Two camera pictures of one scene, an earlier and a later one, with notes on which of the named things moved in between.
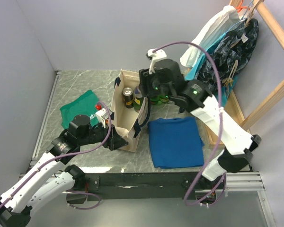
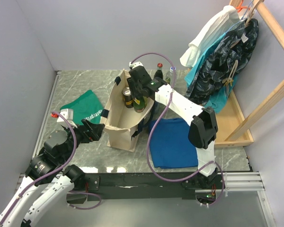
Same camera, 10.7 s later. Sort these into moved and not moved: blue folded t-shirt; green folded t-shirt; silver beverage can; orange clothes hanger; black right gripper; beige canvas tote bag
Moved: beige canvas tote bag; black right gripper
Not moved: silver beverage can; green folded t-shirt; orange clothes hanger; blue folded t-shirt
